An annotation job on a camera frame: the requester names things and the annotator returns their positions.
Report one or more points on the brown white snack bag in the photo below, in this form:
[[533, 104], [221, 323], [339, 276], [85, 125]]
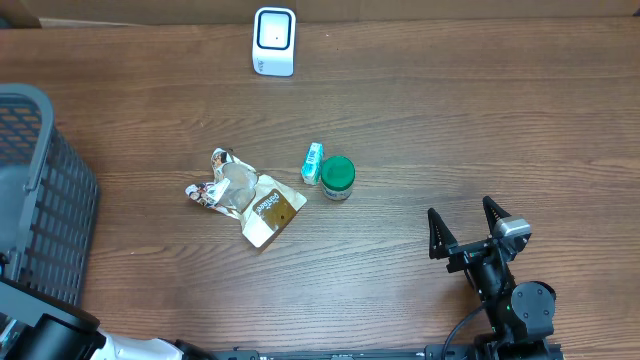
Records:
[[262, 205]]

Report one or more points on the white barcode scanner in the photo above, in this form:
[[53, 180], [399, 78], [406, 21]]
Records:
[[273, 42]]

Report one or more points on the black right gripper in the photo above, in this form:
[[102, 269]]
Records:
[[444, 243]]

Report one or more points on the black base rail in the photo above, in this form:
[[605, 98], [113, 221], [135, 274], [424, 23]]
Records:
[[350, 354]]

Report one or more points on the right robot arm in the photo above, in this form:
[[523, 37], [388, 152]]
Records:
[[520, 315]]

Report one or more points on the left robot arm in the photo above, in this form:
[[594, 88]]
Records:
[[38, 326]]

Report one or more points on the small teal white box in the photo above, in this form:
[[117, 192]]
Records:
[[311, 167]]

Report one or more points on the grey plastic mesh basket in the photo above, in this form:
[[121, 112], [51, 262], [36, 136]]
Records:
[[49, 198]]

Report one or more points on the green lid jar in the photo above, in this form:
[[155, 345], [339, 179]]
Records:
[[338, 174]]

